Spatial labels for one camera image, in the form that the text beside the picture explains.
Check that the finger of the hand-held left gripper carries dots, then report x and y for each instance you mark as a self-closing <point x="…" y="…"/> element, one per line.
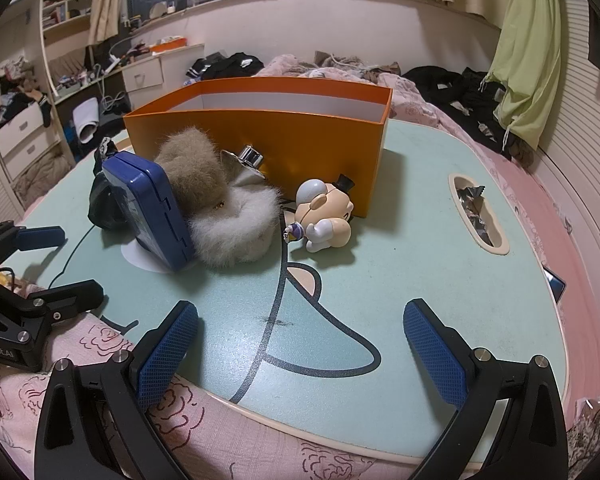
<point x="75" y="295"/>
<point x="40" y="238"/>

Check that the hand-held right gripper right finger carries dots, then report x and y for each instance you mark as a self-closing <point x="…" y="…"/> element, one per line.
<point x="437" y="355"/>

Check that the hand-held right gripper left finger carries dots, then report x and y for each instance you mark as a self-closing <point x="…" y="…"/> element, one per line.
<point x="166" y="355"/>

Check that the black pouch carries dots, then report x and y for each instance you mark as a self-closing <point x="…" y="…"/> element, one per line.
<point x="102" y="202"/>

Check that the blue metal tin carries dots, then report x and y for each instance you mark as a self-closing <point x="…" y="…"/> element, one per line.
<point x="150" y="210"/>

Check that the white fur plush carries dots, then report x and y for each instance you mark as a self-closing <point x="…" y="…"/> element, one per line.
<point x="235" y="235"/>

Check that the brown fur plush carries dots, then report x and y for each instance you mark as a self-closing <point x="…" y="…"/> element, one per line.
<point x="190" y="175"/>

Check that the hat cartoon figurine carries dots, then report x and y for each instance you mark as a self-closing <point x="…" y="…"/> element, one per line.
<point x="325" y="210"/>

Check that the silver capped flask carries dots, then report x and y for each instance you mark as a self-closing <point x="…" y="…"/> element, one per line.
<point x="250" y="156"/>

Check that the orange cardboard box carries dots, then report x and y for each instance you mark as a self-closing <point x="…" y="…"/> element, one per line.
<point x="305" y="140"/>

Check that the cartoon printed desktop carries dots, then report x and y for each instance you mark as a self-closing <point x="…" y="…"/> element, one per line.
<point x="405" y="280"/>

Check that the yellow cloth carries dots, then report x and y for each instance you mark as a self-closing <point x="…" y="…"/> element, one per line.
<point x="0" y="277"/>

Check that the white drawer chest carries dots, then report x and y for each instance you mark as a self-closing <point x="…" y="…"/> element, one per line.
<point x="22" y="140"/>

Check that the black sock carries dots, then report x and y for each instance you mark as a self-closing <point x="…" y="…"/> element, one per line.
<point x="45" y="110"/>

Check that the smartphone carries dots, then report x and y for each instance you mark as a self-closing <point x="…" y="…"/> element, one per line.
<point x="555" y="285"/>

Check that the crumpled foil wrappers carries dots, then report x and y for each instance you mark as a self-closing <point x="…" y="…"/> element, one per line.
<point x="472" y="215"/>

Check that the clear plastic bag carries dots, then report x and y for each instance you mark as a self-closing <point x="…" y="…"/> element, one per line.
<point x="587" y="427"/>

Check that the white drawer cabinet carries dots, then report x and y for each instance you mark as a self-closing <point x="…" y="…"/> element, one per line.
<point x="145" y="75"/>

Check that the white bookshelf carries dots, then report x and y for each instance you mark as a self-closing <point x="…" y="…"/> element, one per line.
<point x="62" y="10"/>

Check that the orange tray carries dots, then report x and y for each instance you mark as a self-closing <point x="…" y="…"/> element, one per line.
<point x="167" y="45"/>

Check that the beige curtain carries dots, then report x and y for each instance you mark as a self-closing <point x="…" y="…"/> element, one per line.
<point x="105" y="0"/>

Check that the pink floral quilt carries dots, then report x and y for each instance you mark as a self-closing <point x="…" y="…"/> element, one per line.
<point x="420" y="105"/>

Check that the black striped clothes pile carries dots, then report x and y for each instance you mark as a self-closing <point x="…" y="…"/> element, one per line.
<point x="225" y="66"/>

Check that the round white mirror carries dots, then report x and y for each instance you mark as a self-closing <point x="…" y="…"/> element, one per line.
<point x="157" y="9"/>

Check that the white louvered closet door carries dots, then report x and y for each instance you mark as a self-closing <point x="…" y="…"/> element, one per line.
<point x="585" y="135"/>

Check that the light green hanging garment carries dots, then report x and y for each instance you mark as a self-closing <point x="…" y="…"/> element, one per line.
<point x="530" y="60"/>

